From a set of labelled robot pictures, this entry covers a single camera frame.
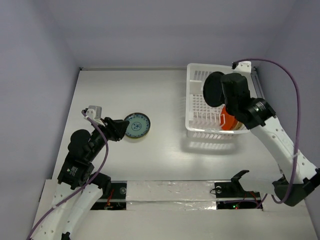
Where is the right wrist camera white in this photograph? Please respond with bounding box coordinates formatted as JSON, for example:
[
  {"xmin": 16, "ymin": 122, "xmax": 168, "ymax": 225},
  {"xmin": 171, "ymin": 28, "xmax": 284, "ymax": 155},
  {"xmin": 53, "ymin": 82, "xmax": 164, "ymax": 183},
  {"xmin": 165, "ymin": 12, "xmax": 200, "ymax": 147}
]
[{"xmin": 231, "ymin": 61, "xmax": 252, "ymax": 74}]

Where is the metal rail right edge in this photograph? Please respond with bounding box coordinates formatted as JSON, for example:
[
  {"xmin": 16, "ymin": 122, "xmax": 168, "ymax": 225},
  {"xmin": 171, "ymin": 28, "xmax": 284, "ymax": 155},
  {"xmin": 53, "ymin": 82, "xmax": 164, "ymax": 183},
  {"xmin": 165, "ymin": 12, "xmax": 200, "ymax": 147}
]
[{"xmin": 251, "ymin": 67, "xmax": 265, "ymax": 99}]

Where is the beige plate with characters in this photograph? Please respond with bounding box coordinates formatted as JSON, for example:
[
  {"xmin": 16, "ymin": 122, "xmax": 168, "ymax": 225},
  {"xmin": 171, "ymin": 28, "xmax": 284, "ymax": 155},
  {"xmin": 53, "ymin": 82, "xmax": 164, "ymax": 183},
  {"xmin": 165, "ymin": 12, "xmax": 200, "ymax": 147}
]
[{"xmin": 233, "ymin": 121, "xmax": 244, "ymax": 131}]

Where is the blue white patterned plate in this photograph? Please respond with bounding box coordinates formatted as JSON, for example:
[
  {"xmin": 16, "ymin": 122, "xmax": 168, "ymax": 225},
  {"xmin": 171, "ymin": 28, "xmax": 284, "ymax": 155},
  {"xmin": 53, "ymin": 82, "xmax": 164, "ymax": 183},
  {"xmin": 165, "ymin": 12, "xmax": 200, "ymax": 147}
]
[{"xmin": 124, "ymin": 112, "xmax": 151, "ymax": 139}]

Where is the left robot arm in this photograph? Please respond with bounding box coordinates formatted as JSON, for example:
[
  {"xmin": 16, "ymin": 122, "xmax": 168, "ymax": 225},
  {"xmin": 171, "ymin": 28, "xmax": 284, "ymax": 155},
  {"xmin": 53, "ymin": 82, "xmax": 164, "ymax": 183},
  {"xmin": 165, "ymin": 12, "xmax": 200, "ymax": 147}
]
[{"xmin": 27, "ymin": 117, "xmax": 129, "ymax": 240}]

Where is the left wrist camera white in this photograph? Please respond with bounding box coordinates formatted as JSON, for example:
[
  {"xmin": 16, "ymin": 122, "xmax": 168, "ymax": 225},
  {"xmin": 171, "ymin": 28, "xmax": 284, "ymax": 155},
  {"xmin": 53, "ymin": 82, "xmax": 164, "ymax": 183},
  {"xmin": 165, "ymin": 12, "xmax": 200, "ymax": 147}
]
[{"xmin": 83, "ymin": 105, "xmax": 102, "ymax": 120}]

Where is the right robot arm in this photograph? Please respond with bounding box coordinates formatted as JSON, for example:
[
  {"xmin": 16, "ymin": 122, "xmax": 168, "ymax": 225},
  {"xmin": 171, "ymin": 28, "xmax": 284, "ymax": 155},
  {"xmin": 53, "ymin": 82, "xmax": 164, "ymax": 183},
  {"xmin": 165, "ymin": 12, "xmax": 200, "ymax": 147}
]
[{"xmin": 221, "ymin": 73, "xmax": 320, "ymax": 207}]

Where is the silver foil strip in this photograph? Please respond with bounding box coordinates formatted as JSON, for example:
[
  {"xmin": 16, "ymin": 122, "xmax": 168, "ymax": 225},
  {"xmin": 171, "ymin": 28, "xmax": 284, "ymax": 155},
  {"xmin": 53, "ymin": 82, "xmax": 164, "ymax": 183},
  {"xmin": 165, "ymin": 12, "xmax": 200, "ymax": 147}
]
[{"xmin": 125, "ymin": 181, "xmax": 217, "ymax": 211}]

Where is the orange plate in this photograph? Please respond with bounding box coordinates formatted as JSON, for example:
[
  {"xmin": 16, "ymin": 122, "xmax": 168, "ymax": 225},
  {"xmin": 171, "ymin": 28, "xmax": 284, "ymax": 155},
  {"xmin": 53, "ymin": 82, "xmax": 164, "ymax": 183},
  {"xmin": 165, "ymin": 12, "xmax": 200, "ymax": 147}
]
[{"xmin": 220, "ymin": 106, "xmax": 239, "ymax": 131}]

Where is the black plate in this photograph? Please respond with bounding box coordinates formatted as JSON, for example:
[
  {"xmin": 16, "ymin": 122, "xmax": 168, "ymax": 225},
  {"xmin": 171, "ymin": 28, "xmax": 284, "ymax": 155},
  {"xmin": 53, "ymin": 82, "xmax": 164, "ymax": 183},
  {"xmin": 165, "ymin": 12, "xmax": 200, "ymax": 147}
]
[{"xmin": 202, "ymin": 71, "xmax": 224, "ymax": 108}]

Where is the white plastic dish rack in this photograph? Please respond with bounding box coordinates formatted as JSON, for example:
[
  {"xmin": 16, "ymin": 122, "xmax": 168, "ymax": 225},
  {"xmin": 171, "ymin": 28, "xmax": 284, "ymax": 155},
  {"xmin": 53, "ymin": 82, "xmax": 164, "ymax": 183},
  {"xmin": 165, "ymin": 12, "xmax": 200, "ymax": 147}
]
[{"xmin": 185, "ymin": 63, "xmax": 249, "ymax": 135}]

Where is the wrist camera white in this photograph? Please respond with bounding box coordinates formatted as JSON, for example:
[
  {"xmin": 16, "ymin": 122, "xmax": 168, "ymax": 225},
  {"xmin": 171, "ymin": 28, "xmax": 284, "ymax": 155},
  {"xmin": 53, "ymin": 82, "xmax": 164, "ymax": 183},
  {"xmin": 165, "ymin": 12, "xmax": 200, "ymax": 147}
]
[
  {"xmin": 83, "ymin": 105, "xmax": 102, "ymax": 120},
  {"xmin": 231, "ymin": 61, "xmax": 252, "ymax": 74}
]

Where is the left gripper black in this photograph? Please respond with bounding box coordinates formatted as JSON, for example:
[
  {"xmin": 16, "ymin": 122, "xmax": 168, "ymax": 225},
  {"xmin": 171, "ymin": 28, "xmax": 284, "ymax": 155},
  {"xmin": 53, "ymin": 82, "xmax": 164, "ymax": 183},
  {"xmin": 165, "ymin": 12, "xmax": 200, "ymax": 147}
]
[{"xmin": 88, "ymin": 115, "xmax": 130, "ymax": 160}]

